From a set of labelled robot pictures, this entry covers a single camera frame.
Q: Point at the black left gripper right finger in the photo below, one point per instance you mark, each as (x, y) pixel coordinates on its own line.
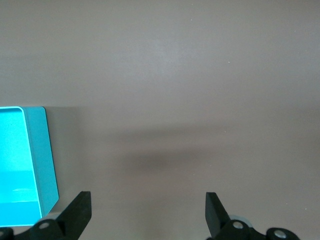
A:
(215, 212)

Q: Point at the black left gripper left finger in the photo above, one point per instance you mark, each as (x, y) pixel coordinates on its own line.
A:
(75, 212)

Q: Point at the teal plastic bin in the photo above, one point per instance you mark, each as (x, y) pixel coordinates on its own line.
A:
(15, 155)

